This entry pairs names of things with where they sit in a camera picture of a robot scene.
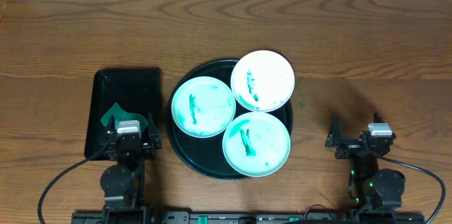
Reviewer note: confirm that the rectangular black tray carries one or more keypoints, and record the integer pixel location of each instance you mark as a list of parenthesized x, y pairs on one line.
[(135, 90)]

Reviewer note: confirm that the green sponge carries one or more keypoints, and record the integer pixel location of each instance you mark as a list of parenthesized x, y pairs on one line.
[(121, 115)]

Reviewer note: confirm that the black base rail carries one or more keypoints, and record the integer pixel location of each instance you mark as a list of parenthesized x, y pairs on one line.
[(183, 217)]

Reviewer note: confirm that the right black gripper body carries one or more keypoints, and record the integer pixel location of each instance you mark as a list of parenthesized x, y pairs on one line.
[(349, 148)]

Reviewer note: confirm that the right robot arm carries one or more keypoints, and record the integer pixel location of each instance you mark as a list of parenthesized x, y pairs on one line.
[(377, 191)]

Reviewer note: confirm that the mint green plate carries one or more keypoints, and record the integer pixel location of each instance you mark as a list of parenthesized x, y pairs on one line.
[(203, 107), (256, 144)]

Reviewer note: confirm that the white plate with green smear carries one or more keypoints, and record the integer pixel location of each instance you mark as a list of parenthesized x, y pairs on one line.
[(262, 81)]

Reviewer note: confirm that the round black tray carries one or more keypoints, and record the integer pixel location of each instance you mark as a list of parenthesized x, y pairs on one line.
[(205, 155)]

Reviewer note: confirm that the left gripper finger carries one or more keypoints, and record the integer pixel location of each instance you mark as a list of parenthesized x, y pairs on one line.
[(153, 133), (110, 126)]

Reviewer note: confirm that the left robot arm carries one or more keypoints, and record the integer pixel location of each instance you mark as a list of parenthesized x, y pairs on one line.
[(124, 182)]

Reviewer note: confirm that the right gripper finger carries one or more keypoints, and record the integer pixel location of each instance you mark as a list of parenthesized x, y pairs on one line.
[(377, 118), (335, 137)]

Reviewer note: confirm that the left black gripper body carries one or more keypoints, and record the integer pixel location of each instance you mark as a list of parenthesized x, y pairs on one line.
[(131, 143)]

